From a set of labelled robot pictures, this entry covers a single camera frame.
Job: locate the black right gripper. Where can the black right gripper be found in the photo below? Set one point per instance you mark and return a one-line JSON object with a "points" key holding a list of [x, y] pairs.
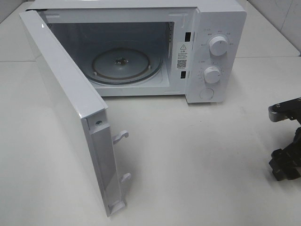
{"points": [[286, 163]]}

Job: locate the round white door button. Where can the round white door button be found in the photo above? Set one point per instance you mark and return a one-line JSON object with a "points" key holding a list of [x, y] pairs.
{"points": [[207, 94]]}

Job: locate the white microwave door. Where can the white microwave door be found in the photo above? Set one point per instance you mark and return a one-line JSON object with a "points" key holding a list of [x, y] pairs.
{"points": [[81, 111]]}

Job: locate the white lower timer knob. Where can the white lower timer knob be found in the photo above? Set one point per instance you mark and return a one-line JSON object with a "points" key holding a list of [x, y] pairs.
{"points": [[212, 74]]}

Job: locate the white upper power knob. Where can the white upper power knob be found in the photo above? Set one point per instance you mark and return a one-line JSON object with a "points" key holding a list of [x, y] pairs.
{"points": [[218, 45]]}

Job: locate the white warning label sticker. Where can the white warning label sticker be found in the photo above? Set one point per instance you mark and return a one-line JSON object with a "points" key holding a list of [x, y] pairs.
{"points": [[181, 56]]}

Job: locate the white microwave oven body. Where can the white microwave oven body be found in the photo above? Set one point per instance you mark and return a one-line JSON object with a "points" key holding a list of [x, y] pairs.
{"points": [[87, 28]]}

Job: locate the glass microwave turntable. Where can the glass microwave turntable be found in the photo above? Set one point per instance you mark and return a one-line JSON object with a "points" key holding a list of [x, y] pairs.
{"points": [[120, 66]]}

